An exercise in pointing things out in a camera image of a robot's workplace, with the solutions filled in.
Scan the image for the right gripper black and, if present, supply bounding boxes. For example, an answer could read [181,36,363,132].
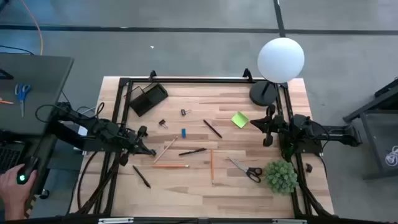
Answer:
[249,105,284,147]

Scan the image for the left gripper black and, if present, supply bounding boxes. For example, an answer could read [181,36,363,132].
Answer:
[119,125,156,166]

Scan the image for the pale wooden pencil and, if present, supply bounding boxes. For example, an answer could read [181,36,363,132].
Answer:
[153,136,179,164]

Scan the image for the green sticky note pad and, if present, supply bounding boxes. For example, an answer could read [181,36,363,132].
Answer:
[230,111,250,129]

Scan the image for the orange pencil with red eraser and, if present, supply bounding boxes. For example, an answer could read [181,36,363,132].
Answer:
[152,164,190,169]
[210,149,215,186]

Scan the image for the black pen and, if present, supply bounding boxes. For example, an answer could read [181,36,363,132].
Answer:
[178,147,208,157]
[203,119,223,139]
[132,165,152,189]

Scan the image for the black mesh desk organizer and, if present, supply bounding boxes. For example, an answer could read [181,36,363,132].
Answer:
[124,82,169,118]

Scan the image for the green artificial plant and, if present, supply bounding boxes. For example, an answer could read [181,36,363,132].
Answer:
[264,159,299,195]

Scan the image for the white globe lamp black base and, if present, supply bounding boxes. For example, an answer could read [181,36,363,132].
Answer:
[249,37,305,107]

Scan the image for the black metal cart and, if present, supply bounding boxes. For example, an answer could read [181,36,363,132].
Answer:
[343,77,398,180]

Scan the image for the black computer mouse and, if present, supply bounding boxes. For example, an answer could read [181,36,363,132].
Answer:
[16,155,40,185]

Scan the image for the grey side desk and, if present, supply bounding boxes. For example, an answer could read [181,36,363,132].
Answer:
[0,52,75,138]

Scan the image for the black keyboard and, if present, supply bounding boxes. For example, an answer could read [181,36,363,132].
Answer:
[0,146,24,174]

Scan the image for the person's hand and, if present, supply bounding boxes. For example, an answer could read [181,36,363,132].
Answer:
[0,164,38,220]

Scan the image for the black aluminium table frame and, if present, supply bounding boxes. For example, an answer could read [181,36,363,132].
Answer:
[74,68,335,218]

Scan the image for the blue-handled scissors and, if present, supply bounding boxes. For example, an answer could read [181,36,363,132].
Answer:
[14,83,32,118]

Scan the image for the orange cable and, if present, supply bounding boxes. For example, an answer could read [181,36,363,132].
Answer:
[21,0,44,56]

